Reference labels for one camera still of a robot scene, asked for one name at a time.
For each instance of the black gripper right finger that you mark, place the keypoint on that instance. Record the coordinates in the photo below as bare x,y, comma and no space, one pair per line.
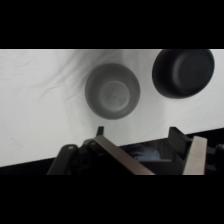
195,156

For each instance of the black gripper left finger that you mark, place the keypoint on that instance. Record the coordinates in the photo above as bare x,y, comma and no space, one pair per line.
116,153

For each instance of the grey plastic bowl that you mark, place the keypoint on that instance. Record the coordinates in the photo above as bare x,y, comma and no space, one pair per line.
111,91

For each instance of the black plastic bowl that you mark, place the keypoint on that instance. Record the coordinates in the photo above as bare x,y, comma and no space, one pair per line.
183,73

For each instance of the white wrinkled tablecloth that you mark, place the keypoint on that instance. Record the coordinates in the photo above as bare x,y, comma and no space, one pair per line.
36,110

